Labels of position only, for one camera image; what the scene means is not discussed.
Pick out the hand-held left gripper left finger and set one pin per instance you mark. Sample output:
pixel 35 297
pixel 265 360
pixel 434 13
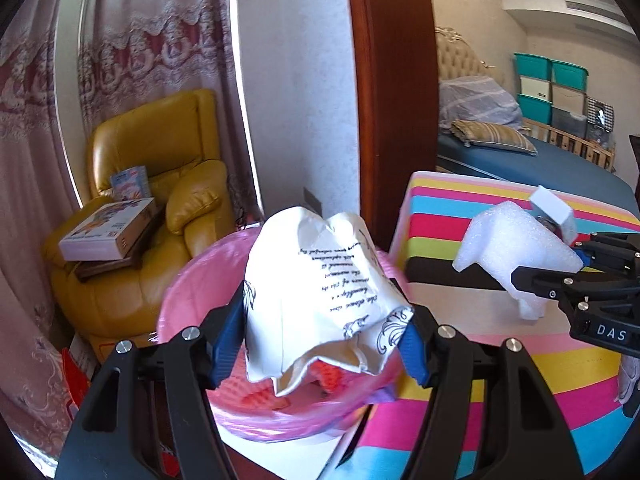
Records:
pixel 227 345

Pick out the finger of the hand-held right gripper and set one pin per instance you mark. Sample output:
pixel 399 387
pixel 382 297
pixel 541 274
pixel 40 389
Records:
pixel 607 252
pixel 542 280

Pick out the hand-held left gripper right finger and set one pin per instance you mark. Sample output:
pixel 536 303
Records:
pixel 412 355

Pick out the white foam sheet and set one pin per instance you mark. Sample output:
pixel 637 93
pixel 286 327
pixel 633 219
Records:
pixel 505 240

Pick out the bin with pink bag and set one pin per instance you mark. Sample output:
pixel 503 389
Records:
pixel 200 280

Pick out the orange foam fruit net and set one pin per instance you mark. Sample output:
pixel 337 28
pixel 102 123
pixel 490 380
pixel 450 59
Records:
pixel 332 377

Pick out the white printed paper bag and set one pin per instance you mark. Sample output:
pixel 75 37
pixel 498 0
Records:
pixel 320 285

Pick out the person's right hand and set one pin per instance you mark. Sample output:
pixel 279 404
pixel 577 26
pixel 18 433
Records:
pixel 629 380

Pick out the small white box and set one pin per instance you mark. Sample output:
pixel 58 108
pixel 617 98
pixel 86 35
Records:
pixel 550 206

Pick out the bed with blue sheet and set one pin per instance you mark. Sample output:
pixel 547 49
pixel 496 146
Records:
pixel 560 175

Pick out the striped tablecloth table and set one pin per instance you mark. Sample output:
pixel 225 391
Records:
pixel 450 220

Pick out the black white checked bag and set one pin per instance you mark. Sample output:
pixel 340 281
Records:
pixel 600 111

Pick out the striped pillow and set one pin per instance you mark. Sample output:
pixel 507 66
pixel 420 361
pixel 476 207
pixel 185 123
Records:
pixel 495 136

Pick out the red bag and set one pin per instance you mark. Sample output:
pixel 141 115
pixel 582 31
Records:
pixel 77 380

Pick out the flat printed cardboard box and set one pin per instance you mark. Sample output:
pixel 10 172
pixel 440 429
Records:
pixel 107 230

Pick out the stack of plastic storage boxes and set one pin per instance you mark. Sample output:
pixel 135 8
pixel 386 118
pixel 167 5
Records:
pixel 545 90

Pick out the grey folded duvet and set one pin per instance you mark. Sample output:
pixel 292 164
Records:
pixel 475 102

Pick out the yellow leather armchair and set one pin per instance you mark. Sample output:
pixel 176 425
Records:
pixel 150 135

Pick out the beige tufted headboard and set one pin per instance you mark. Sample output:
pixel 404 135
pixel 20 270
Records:
pixel 462 60

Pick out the ceiling air vent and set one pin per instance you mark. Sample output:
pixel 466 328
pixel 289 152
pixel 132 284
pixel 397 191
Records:
pixel 600 9

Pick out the pink lace curtain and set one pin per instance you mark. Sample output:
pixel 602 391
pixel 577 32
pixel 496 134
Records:
pixel 150 35

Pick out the wooden crib rail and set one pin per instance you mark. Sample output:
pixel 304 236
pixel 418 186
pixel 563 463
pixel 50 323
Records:
pixel 575 142

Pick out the brown wooden door frame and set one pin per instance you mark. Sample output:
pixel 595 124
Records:
pixel 395 110

